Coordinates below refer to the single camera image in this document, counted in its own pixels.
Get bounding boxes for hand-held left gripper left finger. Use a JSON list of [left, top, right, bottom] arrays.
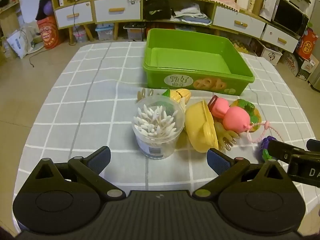
[[32, 145, 126, 201]]

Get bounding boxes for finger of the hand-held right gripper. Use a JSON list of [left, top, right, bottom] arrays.
[[307, 139, 320, 151], [269, 139, 306, 161]]

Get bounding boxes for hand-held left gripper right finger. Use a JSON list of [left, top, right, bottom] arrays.
[[192, 148, 288, 199]]

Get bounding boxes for purple toy grapes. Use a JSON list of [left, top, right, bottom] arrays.
[[261, 135, 275, 162]]

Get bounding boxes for amber translucent hand toy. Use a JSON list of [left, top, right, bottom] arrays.
[[214, 121, 239, 153], [137, 89, 155, 103]]

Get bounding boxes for yellow toy bowl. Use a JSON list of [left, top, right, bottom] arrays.
[[185, 100, 219, 153]]

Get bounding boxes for pink pig toy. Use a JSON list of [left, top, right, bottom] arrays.
[[207, 96, 272, 143]]

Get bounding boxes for clear cotton swab jar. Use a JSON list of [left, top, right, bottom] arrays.
[[132, 97, 186, 160]]

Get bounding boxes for toy corn cob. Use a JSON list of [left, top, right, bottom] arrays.
[[162, 89, 192, 103]]

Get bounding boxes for green plastic storage box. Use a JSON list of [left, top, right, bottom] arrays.
[[142, 28, 255, 96]]

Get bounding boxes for brown cardboard box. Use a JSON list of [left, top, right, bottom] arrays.
[[296, 56, 318, 80]]

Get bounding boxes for round printed tin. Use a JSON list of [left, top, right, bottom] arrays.
[[284, 52, 299, 75]]

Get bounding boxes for white printed crate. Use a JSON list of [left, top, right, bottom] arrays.
[[257, 40, 283, 66]]

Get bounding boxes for red printed gift box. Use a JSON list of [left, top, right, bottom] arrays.
[[296, 29, 319, 60]]

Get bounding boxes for egg carton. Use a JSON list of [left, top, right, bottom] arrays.
[[231, 38, 253, 53]]

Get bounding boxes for narrow white cabinet drawer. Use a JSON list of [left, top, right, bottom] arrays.
[[261, 25, 300, 53], [54, 1, 93, 28]]

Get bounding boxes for clear storage bin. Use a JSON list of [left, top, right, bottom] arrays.
[[72, 26, 89, 43]]

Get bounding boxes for clear bin blue lid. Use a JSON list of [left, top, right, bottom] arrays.
[[95, 24, 115, 41]]

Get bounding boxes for clear bin dark lid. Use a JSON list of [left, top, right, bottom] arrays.
[[124, 22, 146, 40]]

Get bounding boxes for black microwave oven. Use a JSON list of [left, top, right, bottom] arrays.
[[271, 0, 309, 37]]

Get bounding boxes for red printed gift bag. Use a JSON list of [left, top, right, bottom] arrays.
[[37, 16, 62, 50]]

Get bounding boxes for white plastic bag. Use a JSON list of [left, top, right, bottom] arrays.
[[6, 29, 28, 59]]

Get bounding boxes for wide white cabinet drawer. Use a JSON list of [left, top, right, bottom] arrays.
[[212, 6, 266, 39], [94, 0, 142, 23]]

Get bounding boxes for brown cardboard tube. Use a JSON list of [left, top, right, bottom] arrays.
[[252, 0, 266, 15]]

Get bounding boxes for pile of papers and cloth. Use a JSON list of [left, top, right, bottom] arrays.
[[172, 2, 210, 25]]

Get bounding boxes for purple plush toy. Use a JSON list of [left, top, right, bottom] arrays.
[[43, 0, 54, 15]]

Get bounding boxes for black bag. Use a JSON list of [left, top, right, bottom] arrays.
[[144, 0, 172, 20]]

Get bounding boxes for wooden side shelf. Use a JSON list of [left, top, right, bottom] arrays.
[[0, 0, 22, 38]]

